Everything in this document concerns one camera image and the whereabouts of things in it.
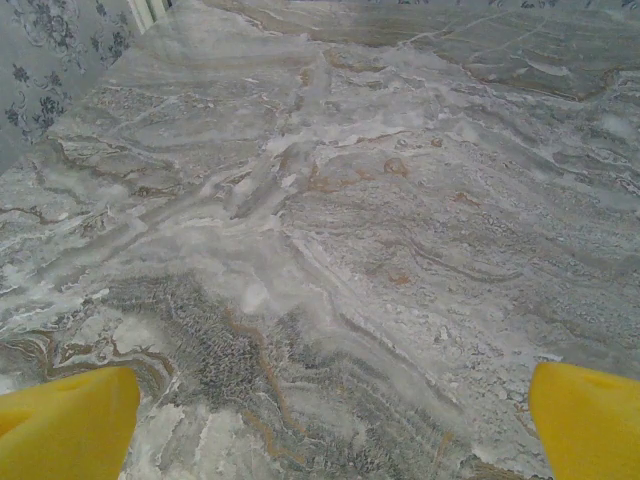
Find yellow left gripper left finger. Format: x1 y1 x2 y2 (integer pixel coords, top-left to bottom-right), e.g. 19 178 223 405
0 366 142 480

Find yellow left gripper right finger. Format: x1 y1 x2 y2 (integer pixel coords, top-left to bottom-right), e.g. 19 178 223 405
528 361 640 480

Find aluminium frame post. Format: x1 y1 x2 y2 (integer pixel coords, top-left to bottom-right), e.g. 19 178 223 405
128 0 174 35

